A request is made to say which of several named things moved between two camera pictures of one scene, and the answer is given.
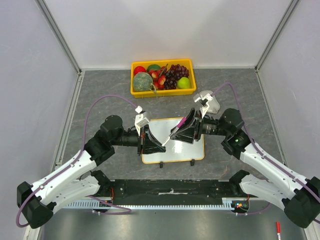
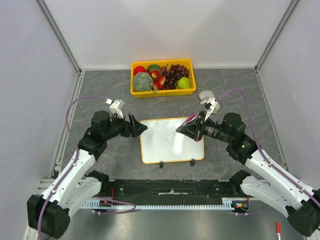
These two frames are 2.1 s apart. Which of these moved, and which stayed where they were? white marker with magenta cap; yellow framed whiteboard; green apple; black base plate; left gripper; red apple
Moved: white marker with magenta cap; left gripper
Stayed: yellow framed whiteboard; black base plate; red apple; green apple
